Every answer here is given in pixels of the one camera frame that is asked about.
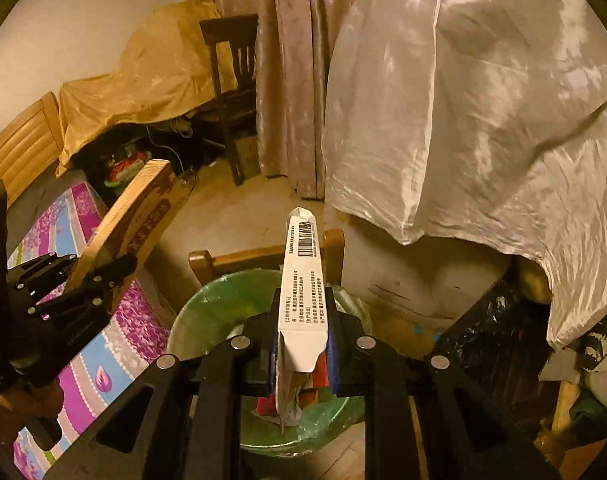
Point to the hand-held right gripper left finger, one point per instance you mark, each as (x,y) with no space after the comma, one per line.
(272,360)

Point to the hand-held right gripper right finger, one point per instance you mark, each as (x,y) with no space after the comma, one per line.
(334,360)

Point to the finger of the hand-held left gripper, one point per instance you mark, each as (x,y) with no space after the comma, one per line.
(106,272)
(38,270)

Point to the tan cardboard box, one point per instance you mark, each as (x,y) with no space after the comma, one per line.
(138,205)

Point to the trash bin with green liner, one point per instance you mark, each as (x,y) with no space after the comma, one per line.
(208,310)

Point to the white carton with barcode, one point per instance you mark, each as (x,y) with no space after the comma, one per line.
(303,280)

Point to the person's left hand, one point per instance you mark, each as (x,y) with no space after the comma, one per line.
(33,402)

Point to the red white wrapper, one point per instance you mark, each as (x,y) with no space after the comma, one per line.
(293,405)

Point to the floral printed blanket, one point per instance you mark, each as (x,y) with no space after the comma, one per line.
(128,330)

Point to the light wooden chair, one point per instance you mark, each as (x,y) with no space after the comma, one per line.
(233,260)

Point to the black plastic bag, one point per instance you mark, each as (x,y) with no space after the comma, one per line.
(493,340)

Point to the small cardboard box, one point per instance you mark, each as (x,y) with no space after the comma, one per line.
(247,156)

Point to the yellow cloth cover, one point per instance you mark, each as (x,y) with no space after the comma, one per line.
(153,75)

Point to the dark wooden chair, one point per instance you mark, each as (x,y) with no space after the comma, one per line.
(233,95)

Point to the black white patterned cloth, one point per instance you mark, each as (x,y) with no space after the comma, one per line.
(603,335)

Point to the beige curtain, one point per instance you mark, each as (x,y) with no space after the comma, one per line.
(293,60)

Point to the white cloth cover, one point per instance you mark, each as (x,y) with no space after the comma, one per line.
(483,110)

